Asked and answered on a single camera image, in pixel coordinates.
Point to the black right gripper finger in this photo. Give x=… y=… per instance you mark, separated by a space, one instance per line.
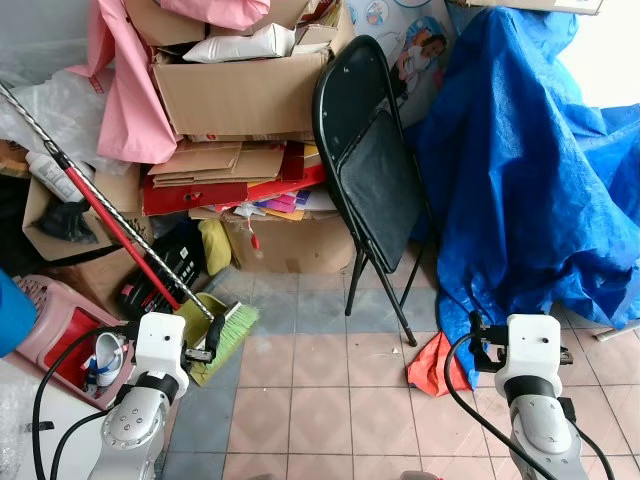
x=478 y=326

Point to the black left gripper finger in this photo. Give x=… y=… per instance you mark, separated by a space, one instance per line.
x=215 y=330

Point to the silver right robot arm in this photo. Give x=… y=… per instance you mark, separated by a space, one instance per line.
x=540 y=430

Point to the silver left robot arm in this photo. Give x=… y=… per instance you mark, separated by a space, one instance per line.
x=135 y=430

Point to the red-orange cloth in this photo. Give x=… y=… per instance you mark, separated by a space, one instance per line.
x=435 y=368

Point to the yellow bag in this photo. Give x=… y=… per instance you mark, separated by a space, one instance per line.
x=214 y=245

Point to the white shoe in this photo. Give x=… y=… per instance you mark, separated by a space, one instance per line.
x=105 y=358

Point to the closed brown cardboard box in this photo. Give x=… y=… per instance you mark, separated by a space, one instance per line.
x=300 y=245

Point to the silver metal bar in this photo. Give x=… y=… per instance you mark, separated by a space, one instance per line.
x=618 y=330

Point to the flat red box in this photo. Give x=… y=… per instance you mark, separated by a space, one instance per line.
x=190 y=197

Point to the colourful book stack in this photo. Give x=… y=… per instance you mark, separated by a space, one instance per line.
x=275 y=205

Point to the pink plastic basket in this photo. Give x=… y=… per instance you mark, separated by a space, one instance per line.
x=50 y=320

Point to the blue tarpaulin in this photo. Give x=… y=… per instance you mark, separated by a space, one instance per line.
x=520 y=180

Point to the black folding chair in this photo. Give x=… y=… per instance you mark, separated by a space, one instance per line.
x=380 y=190

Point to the small open cardboard box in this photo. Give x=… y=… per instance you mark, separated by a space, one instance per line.
x=115 y=195

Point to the flattened cardboard stack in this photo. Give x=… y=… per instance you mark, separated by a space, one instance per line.
x=210 y=162

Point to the black cloth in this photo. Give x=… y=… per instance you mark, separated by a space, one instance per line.
x=68 y=222

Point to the blue plastic object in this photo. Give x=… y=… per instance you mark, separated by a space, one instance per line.
x=15 y=315

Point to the white plastic bottle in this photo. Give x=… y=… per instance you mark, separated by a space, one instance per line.
x=50 y=175

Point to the long pink cloth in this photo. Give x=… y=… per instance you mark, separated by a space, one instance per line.
x=130 y=110

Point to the large open cardboard box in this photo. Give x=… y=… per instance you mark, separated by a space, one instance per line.
x=245 y=95

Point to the clear plastic sheet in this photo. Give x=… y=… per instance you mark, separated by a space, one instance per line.
x=50 y=115

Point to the printed toy box with child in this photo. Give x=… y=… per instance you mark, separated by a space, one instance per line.
x=420 y=55

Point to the white plastic bag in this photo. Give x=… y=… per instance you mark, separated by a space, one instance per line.
x=240 y=45

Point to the bunched pink cloth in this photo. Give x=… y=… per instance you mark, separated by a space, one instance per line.
x=215 y=10

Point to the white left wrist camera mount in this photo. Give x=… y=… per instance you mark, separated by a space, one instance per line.
x=160 y=345

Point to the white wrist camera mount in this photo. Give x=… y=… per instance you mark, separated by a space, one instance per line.
x=160 y=345
x=530 y=345

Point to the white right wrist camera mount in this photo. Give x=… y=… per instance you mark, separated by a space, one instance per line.
x=530 y=345

